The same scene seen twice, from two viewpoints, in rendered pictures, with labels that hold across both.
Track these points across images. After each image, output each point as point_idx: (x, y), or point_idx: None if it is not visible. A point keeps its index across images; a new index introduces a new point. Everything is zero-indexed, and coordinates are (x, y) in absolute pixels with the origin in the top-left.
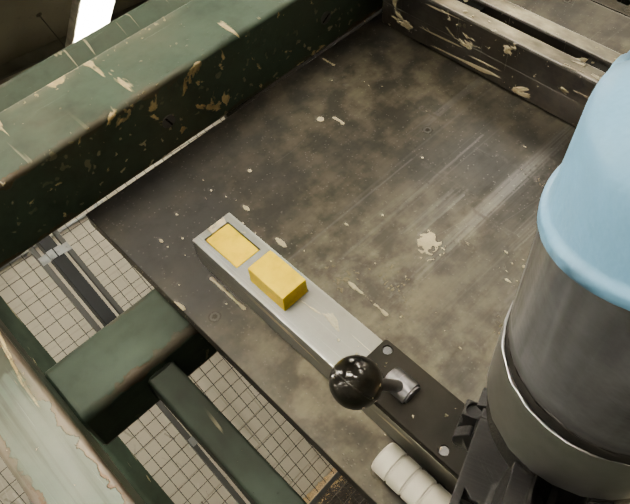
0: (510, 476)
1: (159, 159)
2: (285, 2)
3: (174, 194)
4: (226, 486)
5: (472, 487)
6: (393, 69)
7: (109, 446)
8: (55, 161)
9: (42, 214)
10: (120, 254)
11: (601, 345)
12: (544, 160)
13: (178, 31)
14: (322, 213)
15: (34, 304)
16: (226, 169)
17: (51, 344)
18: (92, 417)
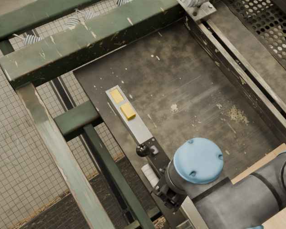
0: (165, 186)
1: (98, 57)
2: (150, 15)
3: (101, 71)
4: (86, 149)
5: (160, 184)
6: (180, 43)
7: None
8: (68, 57)
9: (60, 70)
10: None
11: (176, 175)
12: (216, 89)
13: (113, 17)
14: (145, 90)
15: None
16: (119, 66)
17: None
18: (66, 135)
